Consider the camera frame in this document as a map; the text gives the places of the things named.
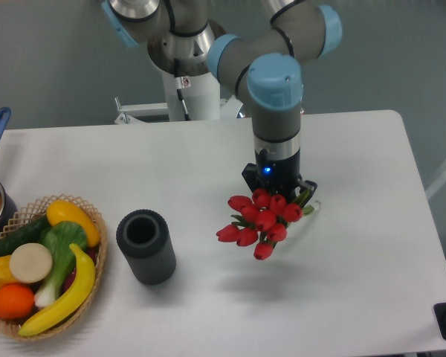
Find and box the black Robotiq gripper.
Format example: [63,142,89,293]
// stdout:
[242,149,317,203]

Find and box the red tulip bouquet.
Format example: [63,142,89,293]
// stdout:
[216,189,321,260]

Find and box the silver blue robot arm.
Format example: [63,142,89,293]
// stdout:
[102,1,343,202]

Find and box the dark grey ribbed vase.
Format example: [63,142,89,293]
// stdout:
[116,209,177,285]

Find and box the red fruit in basket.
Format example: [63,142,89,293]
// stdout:
[62,247,98,294]

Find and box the yellow banana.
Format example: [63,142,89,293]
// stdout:
[19,243,96,337]

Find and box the yellow squash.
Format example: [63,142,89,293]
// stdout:
[46,199,100,248]

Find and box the green bok choy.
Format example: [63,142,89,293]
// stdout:
[35,221,88,309]

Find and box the green cucumber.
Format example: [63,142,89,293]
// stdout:
[0,216,51,257]

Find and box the woven wicker basket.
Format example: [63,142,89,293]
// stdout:
[0,194,107,341]

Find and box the beige round disc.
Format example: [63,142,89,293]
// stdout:
[9,243,53,283]

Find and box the orange fruit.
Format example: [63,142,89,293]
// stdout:
[0,283,34,320]

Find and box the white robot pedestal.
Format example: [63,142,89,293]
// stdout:
[114,71,248,124]

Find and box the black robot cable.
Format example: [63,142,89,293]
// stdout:
[172,58,192,122]

